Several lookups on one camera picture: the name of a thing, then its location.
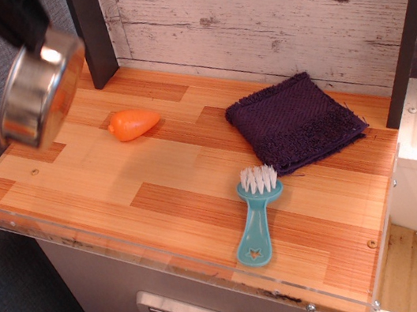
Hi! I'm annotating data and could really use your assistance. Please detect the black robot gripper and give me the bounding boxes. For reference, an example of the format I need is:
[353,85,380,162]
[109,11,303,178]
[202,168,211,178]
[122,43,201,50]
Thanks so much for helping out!
[0,0,50,53]

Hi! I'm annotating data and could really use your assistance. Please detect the silver steel pot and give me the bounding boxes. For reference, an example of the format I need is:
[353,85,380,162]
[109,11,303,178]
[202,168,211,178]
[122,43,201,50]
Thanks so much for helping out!
[0,28,85,149]

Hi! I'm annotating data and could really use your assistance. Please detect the blue brush white bristles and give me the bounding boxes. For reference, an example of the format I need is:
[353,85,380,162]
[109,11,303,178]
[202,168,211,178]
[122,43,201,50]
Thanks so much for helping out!
[236,165,284,268]

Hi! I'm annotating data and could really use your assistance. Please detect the orange plastic carrot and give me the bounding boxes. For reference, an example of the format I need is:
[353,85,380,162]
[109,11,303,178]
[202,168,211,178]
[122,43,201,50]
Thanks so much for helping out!
[107,109,160,142]

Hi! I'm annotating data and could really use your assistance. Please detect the purple folded towel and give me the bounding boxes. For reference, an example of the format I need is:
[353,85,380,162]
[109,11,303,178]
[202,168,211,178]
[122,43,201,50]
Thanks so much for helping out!
[225,72,368,175]

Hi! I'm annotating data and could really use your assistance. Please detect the clear acrylic edge guard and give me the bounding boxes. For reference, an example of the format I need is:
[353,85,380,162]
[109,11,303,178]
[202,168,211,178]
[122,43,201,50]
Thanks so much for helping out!
[0,128,397,312]

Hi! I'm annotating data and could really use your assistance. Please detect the grey toy cabinet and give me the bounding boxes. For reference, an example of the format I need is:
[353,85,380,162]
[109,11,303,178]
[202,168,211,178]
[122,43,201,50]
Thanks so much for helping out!
[34,188,351,312]

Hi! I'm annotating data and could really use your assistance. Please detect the dark grey left post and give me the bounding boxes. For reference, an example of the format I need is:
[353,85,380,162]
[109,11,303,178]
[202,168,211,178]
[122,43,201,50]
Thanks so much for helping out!
[66,0,119,89]

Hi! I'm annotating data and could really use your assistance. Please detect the dark grey post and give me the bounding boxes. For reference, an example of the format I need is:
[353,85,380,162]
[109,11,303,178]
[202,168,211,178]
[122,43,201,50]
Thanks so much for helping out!
[386,0,417,130]
[66,0,119,89]

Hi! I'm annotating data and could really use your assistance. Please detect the dark grey right post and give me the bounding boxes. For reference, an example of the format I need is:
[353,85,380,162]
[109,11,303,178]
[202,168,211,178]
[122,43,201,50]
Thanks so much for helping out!
[386,0,417,130]

